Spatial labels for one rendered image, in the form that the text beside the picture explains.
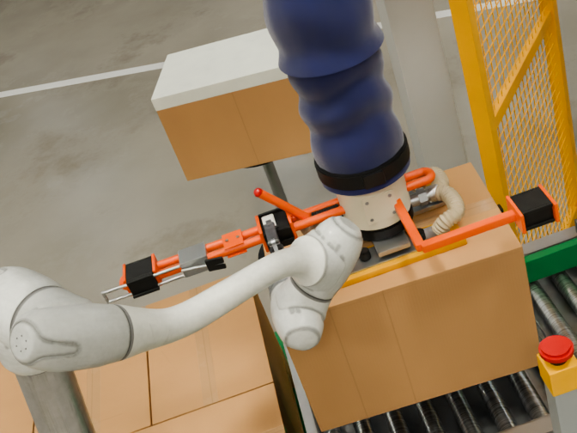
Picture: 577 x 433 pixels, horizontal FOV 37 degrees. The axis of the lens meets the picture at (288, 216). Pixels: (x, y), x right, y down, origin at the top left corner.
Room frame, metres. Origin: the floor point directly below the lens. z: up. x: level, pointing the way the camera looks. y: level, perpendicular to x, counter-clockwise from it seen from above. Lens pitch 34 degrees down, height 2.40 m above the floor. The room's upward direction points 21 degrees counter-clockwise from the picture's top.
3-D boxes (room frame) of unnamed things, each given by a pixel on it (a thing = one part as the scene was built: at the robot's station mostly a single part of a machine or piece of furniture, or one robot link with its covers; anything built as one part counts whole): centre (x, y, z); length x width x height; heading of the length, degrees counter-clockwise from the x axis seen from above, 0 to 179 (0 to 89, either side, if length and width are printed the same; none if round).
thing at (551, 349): (1.24, -0.42, 1.02); 0.07 x 0.07 x 0.04
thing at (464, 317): (1.75, -0.20, 0.87); 0.60 x 0.40 x 0.40; 86
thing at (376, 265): (1.66, -0.21, 1.09); 0.34 x 0.10 x 0.05; 89
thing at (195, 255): (1.76, 0.25, 1.20); 0.07 x 0.07 x 0.04; 89
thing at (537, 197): (1.48, -0.51, 1.20); 0.09 x 0.08 x 0.05; 179
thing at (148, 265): (1.77, 0.39, 1.20); 0.08 x 0.07 x 0.05; 89
